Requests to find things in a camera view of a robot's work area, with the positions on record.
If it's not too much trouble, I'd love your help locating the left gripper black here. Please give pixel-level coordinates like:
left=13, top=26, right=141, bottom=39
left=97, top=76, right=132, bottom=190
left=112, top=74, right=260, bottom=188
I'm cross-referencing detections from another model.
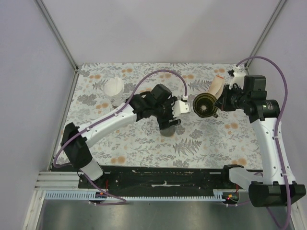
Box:
left=152, top=96, right=180, bottom=130

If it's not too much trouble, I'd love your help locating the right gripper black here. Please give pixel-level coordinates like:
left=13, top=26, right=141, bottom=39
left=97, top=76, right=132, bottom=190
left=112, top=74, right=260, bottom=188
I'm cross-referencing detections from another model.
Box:
left=214, top=85, right=250, bottom=112

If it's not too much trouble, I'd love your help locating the dark olive glass dripper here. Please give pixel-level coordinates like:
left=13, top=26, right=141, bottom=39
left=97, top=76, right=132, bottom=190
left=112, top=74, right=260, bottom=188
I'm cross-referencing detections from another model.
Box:
left=192, top=93, right=218, bottom=118

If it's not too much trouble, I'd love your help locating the glass carafe with brown band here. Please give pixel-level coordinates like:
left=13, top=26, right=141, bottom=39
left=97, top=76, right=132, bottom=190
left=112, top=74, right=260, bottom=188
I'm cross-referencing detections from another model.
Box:
left=159, top=126, right=176, bottom=137

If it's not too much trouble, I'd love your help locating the clear glass dripper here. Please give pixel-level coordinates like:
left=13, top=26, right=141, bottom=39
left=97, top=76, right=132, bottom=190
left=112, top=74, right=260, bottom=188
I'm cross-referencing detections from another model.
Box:
left=104, top=77, right=124, bottom=108

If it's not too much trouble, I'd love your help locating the white paper coffee filter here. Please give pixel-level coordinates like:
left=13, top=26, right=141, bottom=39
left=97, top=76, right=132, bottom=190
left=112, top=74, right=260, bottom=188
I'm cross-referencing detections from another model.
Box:
left=104, top=77, right=124, bottom=97

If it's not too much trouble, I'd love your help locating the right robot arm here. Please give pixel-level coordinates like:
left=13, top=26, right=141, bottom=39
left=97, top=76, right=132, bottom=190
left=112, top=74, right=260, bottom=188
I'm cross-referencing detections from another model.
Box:
left=215, top=75, right=306, bottom=207

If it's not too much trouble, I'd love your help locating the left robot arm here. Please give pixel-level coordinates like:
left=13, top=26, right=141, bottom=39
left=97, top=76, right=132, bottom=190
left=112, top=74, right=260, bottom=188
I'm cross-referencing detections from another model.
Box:
left=61, top=84, right=188, bottom=188

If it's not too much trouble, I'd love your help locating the floral tablecloth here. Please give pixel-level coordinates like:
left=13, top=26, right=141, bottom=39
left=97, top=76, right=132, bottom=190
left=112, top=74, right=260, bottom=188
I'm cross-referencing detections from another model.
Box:
left=66, top=63, right=262, bottom=169

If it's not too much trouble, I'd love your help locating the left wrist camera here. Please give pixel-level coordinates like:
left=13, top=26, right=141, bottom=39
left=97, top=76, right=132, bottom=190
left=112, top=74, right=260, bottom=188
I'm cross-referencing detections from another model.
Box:
left=172, top=96, right=191, bottom=118

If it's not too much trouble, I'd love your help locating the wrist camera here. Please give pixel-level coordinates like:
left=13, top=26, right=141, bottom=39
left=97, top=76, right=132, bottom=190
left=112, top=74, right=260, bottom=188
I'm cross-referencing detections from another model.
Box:
left=229, top=65, right=246, bottom=89
left=172, top=96, right=191, bottom=118

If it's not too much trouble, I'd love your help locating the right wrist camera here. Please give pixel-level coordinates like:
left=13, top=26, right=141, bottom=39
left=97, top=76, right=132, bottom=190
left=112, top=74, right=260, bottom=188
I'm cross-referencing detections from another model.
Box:
left=229, top=65, right=246, bottom=89

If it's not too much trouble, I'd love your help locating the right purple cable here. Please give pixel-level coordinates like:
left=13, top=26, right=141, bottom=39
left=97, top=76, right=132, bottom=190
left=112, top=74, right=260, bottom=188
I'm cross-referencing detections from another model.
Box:
left=225, top=56, right=292, bottom=230

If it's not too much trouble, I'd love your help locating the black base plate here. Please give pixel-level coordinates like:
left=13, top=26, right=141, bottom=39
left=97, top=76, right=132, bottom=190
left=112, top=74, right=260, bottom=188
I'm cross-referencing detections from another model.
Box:
left=78, top=163, right=250, bottom=196

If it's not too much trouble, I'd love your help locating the white cable duct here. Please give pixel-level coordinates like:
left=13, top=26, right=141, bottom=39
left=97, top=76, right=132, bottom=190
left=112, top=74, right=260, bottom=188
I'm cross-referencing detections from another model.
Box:
left=45, top=189, right=240, bottom=201

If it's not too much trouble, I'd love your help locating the right aluminium frame post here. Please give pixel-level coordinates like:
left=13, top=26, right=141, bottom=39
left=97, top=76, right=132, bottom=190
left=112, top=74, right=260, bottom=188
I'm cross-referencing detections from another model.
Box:
left=244, top=0, right=288, bottom=68

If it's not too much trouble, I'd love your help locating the aluminium frame post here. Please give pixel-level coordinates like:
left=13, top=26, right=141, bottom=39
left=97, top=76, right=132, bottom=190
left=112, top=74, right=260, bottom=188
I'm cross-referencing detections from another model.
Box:
left=35, top=0, right=80, bottom=70
left=244, top=0, right=288, bottom=68

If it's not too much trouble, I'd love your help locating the left aluminium frame post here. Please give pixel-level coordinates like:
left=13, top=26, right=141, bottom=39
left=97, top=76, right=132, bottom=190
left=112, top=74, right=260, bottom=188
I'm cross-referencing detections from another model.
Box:
left=35, top=0, right=80, bottom=70

